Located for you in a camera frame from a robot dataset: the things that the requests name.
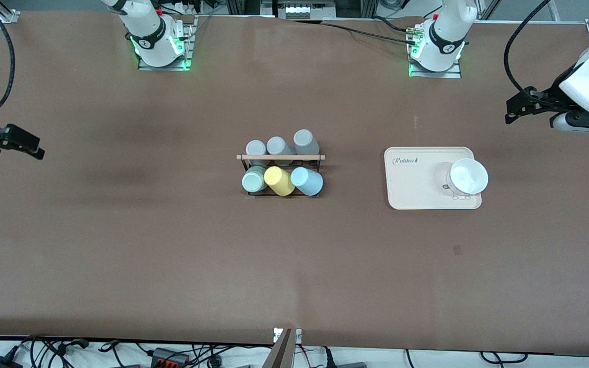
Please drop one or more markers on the beige rabbit print tray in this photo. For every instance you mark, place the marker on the beige rabbit print tray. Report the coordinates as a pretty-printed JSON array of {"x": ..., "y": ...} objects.
[{"x": 412, "y": 189}]

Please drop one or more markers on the yellow cup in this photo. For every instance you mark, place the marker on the yellow cup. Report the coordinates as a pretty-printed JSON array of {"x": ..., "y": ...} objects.
[{"x": 278, "y": 181}]

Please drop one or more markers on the white power strip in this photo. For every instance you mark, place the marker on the white power strip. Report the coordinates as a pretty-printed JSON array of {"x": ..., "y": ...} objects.
[{"x": 299, "y": 10}]

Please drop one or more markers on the light blue cup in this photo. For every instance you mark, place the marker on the light blue cup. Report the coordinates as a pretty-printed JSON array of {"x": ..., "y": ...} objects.
[{"x": 307, "y": 181}]

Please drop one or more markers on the black power adapter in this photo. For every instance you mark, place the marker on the black power adapter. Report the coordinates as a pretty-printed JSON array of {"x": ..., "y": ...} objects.
[{"x": 0, "y": 362}]

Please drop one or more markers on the black box red switches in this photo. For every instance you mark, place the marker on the black box red switches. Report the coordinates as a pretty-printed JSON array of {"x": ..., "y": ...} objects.
[{"x": 169, "y": 357}]

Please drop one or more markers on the white bowl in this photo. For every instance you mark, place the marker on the white bowl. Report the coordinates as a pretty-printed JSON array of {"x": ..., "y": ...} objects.
[{"x": 467, "y": 176}]

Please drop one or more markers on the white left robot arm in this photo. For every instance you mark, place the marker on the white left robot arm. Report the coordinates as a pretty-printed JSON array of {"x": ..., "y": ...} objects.
[{"x": 443, "y": 41}]

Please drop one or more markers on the white tag plate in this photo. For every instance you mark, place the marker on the white tag plate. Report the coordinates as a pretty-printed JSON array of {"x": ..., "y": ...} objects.
[{"x": 297, "y": 335}]

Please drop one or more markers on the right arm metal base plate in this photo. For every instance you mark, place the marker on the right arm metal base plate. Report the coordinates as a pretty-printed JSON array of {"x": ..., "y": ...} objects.
[{"x": 187, "y": 51}]

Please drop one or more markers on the pale green cup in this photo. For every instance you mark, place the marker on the pale green cup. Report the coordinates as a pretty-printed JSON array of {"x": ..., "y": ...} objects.
[{"x": 253, "y": 180}]

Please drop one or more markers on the tan pointed bar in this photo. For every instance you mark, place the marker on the tan pointed bar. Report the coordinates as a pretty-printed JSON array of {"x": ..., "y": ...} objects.
[{"x": 279, "y": 355}]

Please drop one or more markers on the small grey cup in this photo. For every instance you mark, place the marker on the small grey cup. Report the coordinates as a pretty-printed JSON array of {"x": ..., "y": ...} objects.
[{"x": 256, "y": 148}]

